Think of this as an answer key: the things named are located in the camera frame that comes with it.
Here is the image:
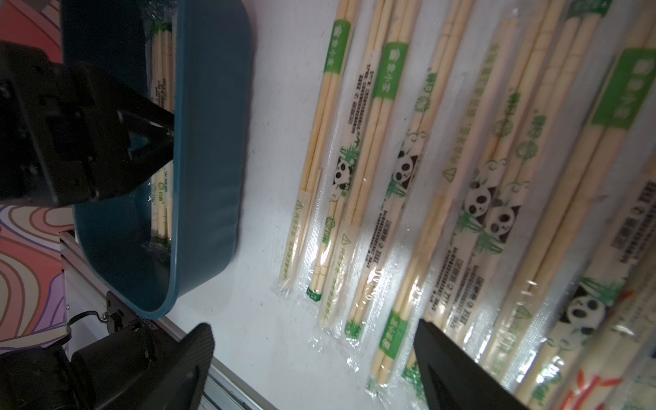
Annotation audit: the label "teal storage box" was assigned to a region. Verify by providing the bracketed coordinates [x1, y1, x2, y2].
[73, 1, 254, 319]

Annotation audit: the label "slim panda chopstick pack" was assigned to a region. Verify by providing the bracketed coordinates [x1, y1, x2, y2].
[344, 1, 475, 345]

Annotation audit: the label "twin panda chopstick pack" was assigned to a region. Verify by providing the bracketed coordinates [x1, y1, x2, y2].
[401, 0, 613, 401]

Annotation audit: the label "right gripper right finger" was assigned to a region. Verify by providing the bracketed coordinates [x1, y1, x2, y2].
[413, 319, 525, 410]

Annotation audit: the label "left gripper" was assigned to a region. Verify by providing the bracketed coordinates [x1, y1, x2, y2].
[1, 42, 174, 208]

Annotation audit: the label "plain green text pack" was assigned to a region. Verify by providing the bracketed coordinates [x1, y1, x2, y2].
[367, 16, 520, 393]

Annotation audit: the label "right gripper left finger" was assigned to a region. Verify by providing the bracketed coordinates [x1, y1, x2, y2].
[103, 323, 215, 409]

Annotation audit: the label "green band pack table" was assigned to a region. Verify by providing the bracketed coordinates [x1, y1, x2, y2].
[479, 1, 655, 382]

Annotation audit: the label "green print chopstick pack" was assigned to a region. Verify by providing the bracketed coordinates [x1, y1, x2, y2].
[145, 12, 178, 247]

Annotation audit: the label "green band pack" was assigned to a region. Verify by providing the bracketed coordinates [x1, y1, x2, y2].
[307, 1, 420, 330]
[277, 0, 360, 296]

